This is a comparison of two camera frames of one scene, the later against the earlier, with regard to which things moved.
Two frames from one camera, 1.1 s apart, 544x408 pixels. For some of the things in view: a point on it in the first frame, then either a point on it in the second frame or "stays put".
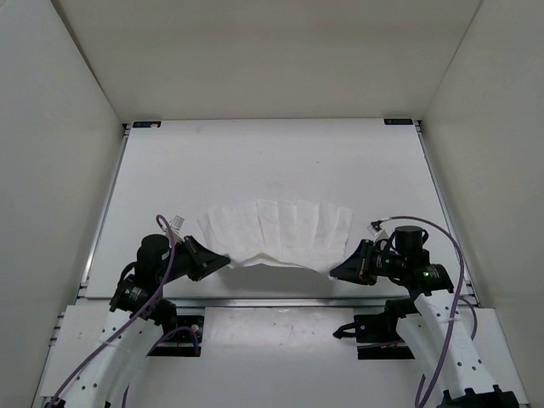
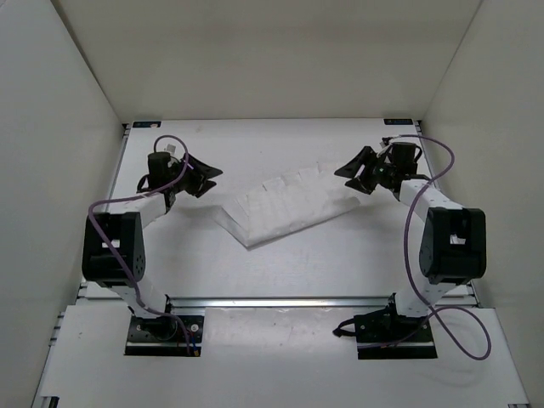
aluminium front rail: (281, 302) stays put
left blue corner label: (146, 124) stays put
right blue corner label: (398, 121) stays put
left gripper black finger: (201, 261) → (197, 169)
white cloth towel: (306, 234) → (294, 202)
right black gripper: (357, 268) → (365, 158)
